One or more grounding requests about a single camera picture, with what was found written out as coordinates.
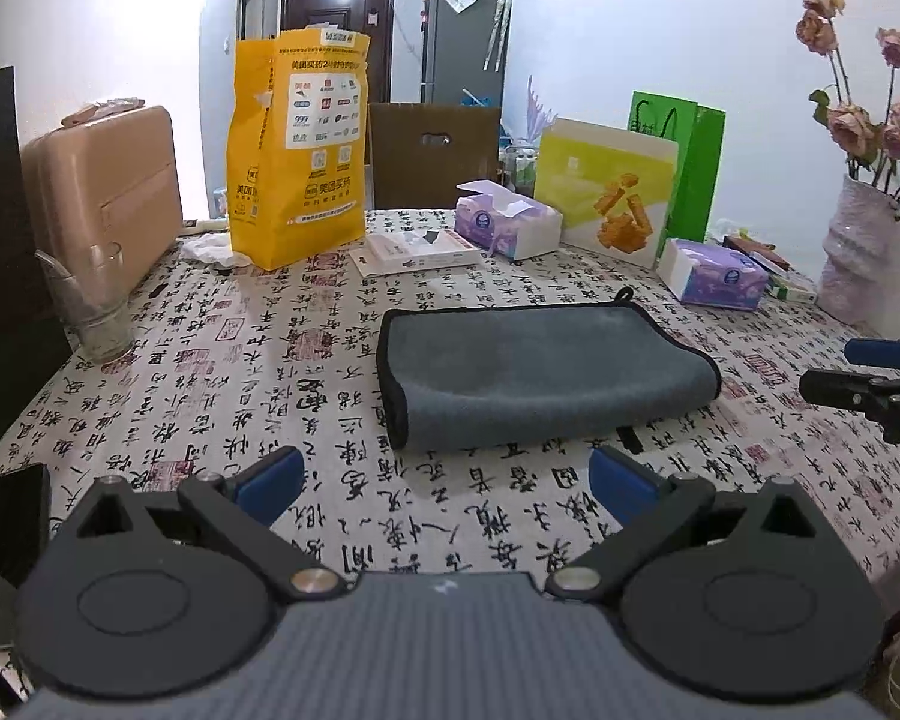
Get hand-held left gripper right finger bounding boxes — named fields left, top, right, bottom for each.
left=543, top=444, right=827, bottom=604

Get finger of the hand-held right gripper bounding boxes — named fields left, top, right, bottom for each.
left=798, top=367, right=900, bottom=445
left=843, top=337, right=900, bottom=374

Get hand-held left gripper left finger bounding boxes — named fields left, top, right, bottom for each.
left=66, top=445, right=347, bottom=604

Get grey towel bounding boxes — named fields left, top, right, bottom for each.
left=376, top=286, right=723, bottom=452

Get white ribbed vase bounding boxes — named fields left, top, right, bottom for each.
left=817, top=173, right=900, bottom=340

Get small green box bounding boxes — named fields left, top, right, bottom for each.
left=764, top=273, right=819, bottom=306

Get calligraphy print tablecloth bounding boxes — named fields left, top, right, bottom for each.
left=0, top=206, right=900, bottom=702

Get dark red box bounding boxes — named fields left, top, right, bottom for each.
left=722, top=234, right=794, bottom=276

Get purple tissue pack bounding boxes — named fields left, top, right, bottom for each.
left=655, top=237, right=770, bottom=313
left=453, top=179, right=564, bottom=264

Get dried pink roses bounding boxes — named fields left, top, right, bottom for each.
left=794, top=0, right=900, bottom=203

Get clear glass cup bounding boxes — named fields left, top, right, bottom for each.
left=35, top=240, right=137, bottom=365

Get crumpled white plastic bag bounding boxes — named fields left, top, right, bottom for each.
left=178, top=232, right=254, bottom=269

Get green paper bag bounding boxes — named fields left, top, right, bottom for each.
left=628, top=91, right=727, bottom=245

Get black phone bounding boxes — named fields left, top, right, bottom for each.
left=0, top=463, right=53, bottom=647

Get flat white box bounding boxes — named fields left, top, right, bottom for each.
left=348, top=229, right=485, bottom=277

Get yellow-white snack bag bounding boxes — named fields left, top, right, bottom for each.
left=532, top=117, right=680, bottom=272

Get yellow paper bag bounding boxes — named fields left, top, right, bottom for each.
left=226, top=25, right=371, bottom=272

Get pink suitcase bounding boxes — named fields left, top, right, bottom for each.
left=20, top=104, right=185, bottom=317

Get brown cardboard box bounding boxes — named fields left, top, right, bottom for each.
left=367, top=101, right=503, bottom=211

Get purple plant ornament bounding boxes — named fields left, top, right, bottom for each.
left=524, top=74, right=558, bottom=142

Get dark brown door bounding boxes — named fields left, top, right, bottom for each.
left=280, top=0, right=397, bottom=104

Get grey refrigerator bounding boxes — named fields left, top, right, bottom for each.
left=419, top=0, right=512, bottom=110

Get folded umbrella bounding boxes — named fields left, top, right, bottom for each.
left=483, top=0, right=513, bottom=73

